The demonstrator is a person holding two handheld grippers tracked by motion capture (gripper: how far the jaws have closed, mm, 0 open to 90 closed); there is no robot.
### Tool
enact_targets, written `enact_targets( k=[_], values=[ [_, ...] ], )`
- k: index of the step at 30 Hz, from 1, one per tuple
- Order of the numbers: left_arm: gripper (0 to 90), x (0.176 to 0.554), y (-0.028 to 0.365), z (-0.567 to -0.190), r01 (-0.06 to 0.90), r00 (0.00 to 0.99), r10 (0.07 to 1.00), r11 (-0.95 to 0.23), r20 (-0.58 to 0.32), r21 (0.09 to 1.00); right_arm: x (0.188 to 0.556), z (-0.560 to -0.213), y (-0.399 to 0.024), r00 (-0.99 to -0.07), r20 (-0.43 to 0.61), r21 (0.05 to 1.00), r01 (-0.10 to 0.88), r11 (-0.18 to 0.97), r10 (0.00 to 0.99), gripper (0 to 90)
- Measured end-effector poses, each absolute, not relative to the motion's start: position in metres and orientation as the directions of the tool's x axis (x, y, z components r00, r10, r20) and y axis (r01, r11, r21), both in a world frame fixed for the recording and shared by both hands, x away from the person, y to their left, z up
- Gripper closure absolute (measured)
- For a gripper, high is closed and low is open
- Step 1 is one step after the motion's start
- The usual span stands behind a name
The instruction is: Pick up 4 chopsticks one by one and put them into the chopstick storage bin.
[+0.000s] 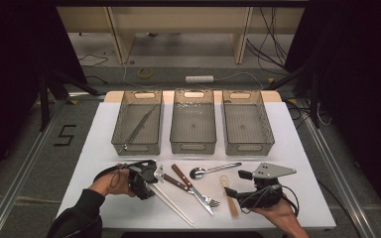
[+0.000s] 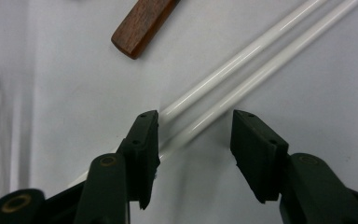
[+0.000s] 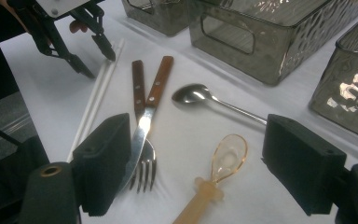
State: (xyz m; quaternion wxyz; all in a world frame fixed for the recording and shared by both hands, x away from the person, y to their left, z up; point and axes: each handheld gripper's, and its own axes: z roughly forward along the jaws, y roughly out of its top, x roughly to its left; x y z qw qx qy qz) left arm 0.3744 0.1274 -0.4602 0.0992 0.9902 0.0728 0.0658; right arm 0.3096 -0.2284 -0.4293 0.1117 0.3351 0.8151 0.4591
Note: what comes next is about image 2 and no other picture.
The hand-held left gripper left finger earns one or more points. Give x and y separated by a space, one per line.
141 155

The white table cover sheet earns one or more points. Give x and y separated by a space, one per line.
59 93

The white chopstick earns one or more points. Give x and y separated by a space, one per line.
245 55
276 63

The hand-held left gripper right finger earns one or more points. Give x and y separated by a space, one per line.
258 155

